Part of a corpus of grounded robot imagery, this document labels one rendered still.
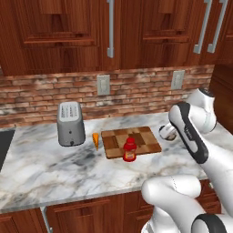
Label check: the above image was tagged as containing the tall wooden cupboard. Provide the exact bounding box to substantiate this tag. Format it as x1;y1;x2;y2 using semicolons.
208;63;233;135

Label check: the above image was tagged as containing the red condiment bottle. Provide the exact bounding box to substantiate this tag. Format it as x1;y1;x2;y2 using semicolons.
122;137;138;163

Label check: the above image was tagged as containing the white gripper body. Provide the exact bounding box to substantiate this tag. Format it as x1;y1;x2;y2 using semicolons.
158;123;178;142

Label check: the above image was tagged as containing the wooden wall cupboard door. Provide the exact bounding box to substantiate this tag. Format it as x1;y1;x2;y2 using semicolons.
119;0;215;70
207;0;233;66
0;0;121;77

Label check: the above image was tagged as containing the grey cupboard door handle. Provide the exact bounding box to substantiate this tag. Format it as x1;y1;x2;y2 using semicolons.
106;0;116;59
207;0;229;55
193;0;214;56

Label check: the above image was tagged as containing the grey toaster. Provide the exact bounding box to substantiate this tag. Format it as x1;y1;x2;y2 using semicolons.
56;101;86;147

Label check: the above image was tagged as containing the grey wall outlet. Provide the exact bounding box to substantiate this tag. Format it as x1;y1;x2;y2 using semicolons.
170;69;186;91
96;74;111;96

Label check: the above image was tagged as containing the orange cheese wedge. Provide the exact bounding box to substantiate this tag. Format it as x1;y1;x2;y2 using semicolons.
92;132;100;152

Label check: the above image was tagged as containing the grey base cupboard handle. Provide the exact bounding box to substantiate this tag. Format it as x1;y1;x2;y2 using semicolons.
39;206;54;233

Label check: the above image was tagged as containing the black hob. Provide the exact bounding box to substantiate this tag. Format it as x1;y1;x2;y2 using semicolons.
0;128;16;173

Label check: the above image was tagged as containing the wooden checkered cutting board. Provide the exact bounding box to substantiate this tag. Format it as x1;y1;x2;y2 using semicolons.
100;126;163;160

